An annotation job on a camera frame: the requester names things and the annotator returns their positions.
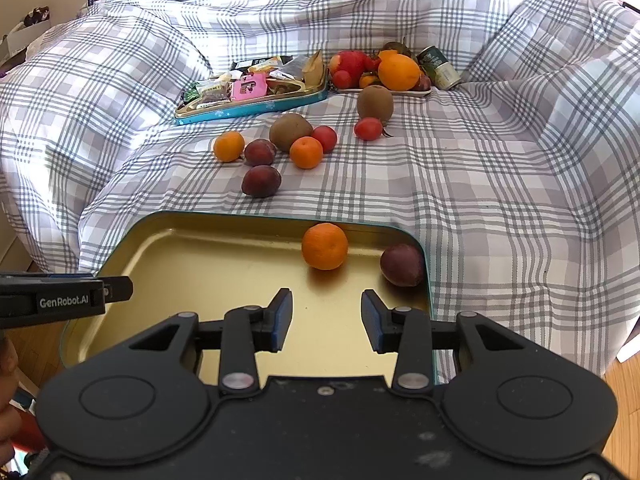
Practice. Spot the red tomato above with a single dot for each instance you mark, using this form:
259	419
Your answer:
368	128
341	79
372	62
327	137

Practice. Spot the grey plaid blanket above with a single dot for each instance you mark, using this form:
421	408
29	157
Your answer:
500	185

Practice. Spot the gold and blue tin tray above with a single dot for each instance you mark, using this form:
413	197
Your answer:
250	110

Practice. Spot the person's left hand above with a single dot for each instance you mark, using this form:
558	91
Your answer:
7	425

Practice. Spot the dark red plum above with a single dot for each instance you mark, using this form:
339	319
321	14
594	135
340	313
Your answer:
402	265
260	152
261	180
425	82

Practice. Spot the white plate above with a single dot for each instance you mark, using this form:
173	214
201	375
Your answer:
400	92

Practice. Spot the clear brown cake packet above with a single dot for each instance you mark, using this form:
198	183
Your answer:
212	90

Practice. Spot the dark brown snack packet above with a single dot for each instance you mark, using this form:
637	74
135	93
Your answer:
242	65

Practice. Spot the large orange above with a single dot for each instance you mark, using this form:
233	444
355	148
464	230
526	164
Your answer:
398	72

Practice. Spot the white yellow snack packet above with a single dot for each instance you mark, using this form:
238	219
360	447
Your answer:
267	63

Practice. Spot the small mandarin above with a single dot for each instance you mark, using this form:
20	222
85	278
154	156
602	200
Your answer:
229	146
368	80
325	246
306	152

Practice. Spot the tan paper packet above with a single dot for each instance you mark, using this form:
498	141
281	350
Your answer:
315	66

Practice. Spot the red apple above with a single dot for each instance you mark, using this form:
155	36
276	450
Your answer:
350	62

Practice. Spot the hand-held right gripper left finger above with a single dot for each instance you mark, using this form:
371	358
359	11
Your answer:
282	320

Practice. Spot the green drink can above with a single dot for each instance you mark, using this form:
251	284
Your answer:
439	67

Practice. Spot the green foil candy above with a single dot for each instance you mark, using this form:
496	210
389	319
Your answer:
191	92

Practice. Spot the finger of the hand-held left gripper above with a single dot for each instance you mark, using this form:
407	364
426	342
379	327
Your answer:
119	290

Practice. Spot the white cardboard box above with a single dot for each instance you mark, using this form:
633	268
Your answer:
20	37

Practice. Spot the silver foil packet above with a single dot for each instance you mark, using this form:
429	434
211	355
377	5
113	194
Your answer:
292	67

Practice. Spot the pink snack packet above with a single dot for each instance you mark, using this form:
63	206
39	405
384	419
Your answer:
247	86

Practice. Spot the brown kiwi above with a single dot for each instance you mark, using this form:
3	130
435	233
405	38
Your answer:
375	104
397	46
289	129

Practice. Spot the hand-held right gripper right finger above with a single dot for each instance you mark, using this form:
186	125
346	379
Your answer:
372	322

